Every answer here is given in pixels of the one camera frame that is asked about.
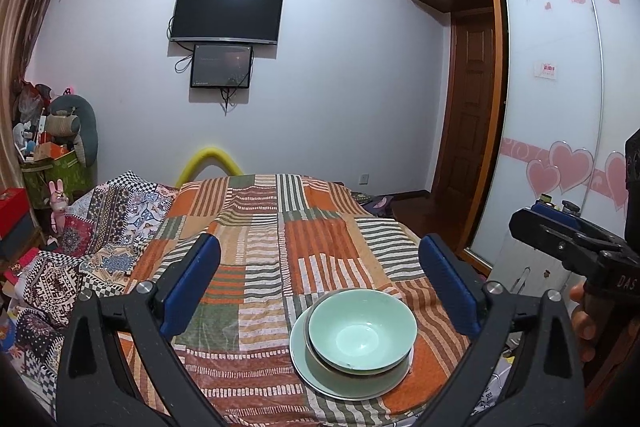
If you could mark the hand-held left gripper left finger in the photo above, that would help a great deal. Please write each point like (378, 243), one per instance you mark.
(192, 282)

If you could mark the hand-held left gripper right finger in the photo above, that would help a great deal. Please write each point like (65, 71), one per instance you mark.
(450, 287)

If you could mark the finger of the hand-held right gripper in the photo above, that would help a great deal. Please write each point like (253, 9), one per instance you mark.
(555, 239)
(557, 216)

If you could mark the mint green bowl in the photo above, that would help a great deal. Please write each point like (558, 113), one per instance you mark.
(360, 332)

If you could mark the pink brown bowl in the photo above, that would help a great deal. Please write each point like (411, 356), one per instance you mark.
(350, 370)

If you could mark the mint green plate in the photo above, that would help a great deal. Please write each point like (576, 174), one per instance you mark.
(345, 384)

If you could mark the person's right hand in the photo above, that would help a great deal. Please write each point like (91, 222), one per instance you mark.
(585, 322)

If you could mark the white mini fridge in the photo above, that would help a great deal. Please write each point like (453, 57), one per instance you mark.
(530, 274)

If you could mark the striped orange patchwork blanket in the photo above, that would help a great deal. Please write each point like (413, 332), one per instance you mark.
(260, 247)

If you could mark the patterned checkered quilt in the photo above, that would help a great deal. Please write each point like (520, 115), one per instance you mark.
(100, 227)

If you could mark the white sliding wardrobe door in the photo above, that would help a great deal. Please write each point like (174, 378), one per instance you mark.
(550, 107)

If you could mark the dark purple cloth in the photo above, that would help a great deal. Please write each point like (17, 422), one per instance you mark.
(380, 202)

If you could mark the yellow foam tube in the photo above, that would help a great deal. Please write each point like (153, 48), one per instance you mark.
(210, 157)

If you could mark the brown wooden door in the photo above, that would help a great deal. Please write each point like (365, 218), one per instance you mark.
(470, 107)

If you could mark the red label sticker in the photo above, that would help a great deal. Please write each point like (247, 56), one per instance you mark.
(546, 70)

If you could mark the pink rabbit toy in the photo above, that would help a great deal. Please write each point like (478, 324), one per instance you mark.
(57, 207)

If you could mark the green storage box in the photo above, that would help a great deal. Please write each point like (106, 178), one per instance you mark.
(62, 177)

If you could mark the red box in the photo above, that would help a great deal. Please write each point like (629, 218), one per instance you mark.
(17, 212)

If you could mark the striped brown curtain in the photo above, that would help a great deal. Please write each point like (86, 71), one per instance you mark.
(20, 32)

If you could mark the white wall outlet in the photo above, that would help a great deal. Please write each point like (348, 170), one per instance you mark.
(365, 179)

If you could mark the small black wall monitor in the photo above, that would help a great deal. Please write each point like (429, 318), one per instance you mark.
(221, 67)

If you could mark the black wall television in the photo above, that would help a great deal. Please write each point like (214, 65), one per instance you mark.
(227, 12)

